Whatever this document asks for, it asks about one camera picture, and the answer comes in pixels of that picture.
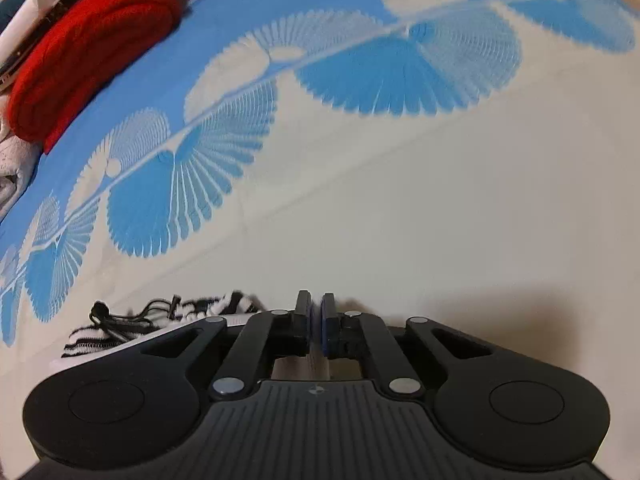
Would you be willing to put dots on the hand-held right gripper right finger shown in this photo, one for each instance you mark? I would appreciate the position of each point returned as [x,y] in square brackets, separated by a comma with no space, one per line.
[327,325]

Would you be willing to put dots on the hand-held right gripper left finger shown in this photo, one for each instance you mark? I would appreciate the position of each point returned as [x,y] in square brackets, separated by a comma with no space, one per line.
[310,322]

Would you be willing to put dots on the black white striped small garment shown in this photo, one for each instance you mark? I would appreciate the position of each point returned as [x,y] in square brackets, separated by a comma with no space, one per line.
[200,310]

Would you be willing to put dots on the blue white printed bedspread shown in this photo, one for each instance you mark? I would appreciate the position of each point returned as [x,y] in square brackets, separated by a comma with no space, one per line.
[380,160]

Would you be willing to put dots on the red folded blanket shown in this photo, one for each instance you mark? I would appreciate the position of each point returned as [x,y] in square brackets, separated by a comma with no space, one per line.
[90,50]

